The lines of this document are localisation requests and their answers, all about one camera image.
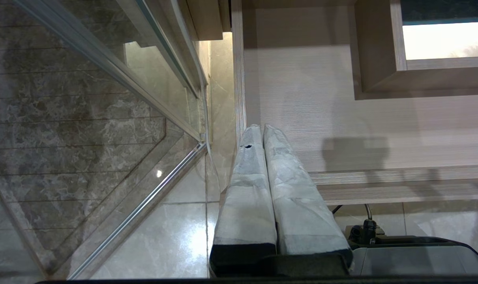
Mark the framed glass shower door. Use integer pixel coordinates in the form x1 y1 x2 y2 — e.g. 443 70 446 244
0 0 208 280

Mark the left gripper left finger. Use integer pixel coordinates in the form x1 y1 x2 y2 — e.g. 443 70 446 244
209 124 278 277

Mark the dark perforated panel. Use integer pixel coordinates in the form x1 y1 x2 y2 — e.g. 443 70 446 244
400 0 478 25

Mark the wooden vanity cabinet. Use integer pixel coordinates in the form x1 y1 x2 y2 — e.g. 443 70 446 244
184 0 232 42

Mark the wooden drawer with cutout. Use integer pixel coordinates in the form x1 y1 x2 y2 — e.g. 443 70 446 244
231 0 478 206

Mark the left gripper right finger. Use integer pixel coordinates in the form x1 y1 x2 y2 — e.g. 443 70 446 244
263 125 354 265

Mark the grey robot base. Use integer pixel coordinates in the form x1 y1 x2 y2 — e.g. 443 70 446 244
347 225 478 277

